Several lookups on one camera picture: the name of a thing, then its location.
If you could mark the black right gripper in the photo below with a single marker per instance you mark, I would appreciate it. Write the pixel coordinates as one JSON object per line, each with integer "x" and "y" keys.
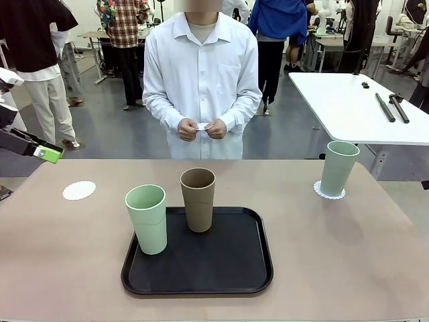
{"x": 425, "y": 185}

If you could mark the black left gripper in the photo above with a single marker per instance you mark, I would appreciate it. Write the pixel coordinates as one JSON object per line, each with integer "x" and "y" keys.
{"x": 15, "y": 142}

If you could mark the white scalloped paper coaster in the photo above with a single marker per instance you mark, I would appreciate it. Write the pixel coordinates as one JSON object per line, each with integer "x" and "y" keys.
{"x": 79, "y": 191}
{"x": 202, "y": 126}
{"x": 318, "y": 192}

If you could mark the light green cup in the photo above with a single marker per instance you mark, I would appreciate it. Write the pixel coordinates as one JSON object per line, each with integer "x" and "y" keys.
{"x": 149, "y": 231}
{"x": 336, "y": 171}

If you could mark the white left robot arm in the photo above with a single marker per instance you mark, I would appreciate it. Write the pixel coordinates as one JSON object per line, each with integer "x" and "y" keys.
{"x": 8, "y": 114}

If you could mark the person's right forearm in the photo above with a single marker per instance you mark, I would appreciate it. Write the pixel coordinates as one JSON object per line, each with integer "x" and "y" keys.
{"x": 159, "y": 110}

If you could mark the person's left forearm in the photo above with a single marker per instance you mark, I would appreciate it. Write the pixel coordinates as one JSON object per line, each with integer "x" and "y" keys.
{"x": 243, "y": 109}

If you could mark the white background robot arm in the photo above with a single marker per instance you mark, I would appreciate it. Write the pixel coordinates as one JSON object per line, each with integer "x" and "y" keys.
{"x": 322, "y": 16}

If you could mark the person's right hand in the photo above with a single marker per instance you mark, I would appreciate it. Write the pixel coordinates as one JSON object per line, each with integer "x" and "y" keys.
{"x": 186, "y": 131}

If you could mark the person's left hand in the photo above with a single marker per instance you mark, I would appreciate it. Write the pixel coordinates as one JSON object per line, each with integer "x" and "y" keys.
{"x": 219, "y": 130}

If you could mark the black metal rod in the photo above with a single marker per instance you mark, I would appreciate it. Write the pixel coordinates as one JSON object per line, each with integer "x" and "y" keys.
{"x": 385, "y": 107}
{"x": 400, "y": 110}

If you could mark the person in grey trousers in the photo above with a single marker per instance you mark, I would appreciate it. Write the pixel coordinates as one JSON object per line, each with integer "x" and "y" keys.
{"x": 72, "y": 73}

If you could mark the person in dark clothes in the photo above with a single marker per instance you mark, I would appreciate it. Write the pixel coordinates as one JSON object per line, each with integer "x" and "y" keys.
{"x": 422, "y": 90}

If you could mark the person in black shirt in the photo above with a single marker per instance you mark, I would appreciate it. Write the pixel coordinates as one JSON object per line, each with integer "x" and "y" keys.
{"x": 37, "y": 40}

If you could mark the small black part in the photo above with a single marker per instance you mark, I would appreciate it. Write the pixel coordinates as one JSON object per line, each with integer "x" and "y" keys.
{"x": 364, "y": 84}

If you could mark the beige background desk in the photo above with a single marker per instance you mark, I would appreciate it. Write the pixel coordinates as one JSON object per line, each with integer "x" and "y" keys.
{"x": 94, "y": 35}

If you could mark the person in plaid shirt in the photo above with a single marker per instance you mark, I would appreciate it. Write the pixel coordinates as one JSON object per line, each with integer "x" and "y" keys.
{"x": 125, "y": 30}

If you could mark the seated person in background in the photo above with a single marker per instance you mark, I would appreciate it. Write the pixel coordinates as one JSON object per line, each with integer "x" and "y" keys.
{"x": 403, "y": 23}

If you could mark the brown cup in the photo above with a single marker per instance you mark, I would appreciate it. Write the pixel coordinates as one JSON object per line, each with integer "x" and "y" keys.
{"x": 199, "y": 214}

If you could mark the grey background desk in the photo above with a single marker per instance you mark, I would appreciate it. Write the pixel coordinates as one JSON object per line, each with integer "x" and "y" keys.
{"x": 332, "y": 38}

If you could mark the person in black coat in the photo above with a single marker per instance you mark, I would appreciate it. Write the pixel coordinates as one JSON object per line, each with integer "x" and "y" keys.
{"x": 360, "y": 23}

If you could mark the person in white shirt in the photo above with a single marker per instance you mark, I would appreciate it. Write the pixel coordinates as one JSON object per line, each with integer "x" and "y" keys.
{"x": 201, "y": 73}

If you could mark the black plastic tray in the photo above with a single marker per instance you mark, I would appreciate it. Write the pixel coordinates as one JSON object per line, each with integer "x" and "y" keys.
{"x": 201, "y": 268}

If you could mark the person in blue jacket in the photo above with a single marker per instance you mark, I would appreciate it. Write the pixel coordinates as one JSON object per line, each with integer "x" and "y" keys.
{"x": 275, "y": 20}

